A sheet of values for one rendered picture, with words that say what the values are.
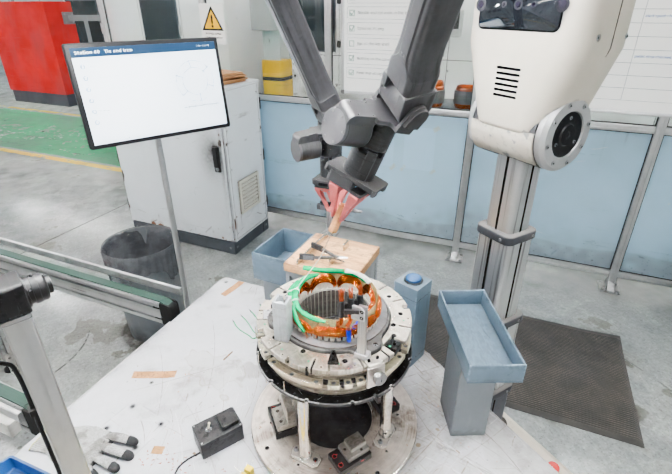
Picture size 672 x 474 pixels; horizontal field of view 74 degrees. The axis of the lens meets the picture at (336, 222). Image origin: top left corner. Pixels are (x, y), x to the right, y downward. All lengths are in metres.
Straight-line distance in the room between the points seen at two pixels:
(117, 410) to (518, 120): 1.15
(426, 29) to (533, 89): 0.42
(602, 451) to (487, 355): 1.41
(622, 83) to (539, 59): 1.99
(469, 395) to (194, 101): 1.36
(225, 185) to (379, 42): 1.39
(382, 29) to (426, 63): 2.39
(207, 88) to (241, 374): 1.07
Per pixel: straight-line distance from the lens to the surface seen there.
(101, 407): 1.32
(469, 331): 1.05
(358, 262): 1.17
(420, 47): 0.62
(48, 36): 4.43
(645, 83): 2.97
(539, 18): 0.98
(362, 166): 0.74
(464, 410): 1.11
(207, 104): 1.83
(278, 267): 1.21
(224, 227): 3.32
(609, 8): 0.99
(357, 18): 3.08
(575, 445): 2.33
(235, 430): 1.12
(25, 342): 0.65
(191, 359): 1.36
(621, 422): 2.50
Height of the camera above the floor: 1.67
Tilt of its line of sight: 26 degrees down
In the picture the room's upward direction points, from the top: straight up
